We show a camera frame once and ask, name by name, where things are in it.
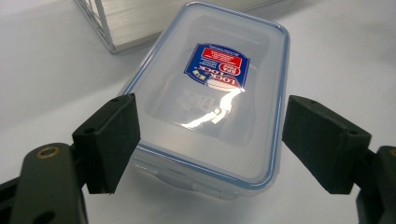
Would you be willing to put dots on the clear plastic food container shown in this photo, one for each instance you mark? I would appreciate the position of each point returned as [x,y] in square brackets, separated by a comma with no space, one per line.
[205,102]

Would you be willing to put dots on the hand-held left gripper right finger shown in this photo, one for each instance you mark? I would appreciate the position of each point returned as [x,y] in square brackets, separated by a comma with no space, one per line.
[323,140]

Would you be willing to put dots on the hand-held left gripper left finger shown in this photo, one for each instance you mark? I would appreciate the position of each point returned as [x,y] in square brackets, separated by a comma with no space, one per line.
[104,146]

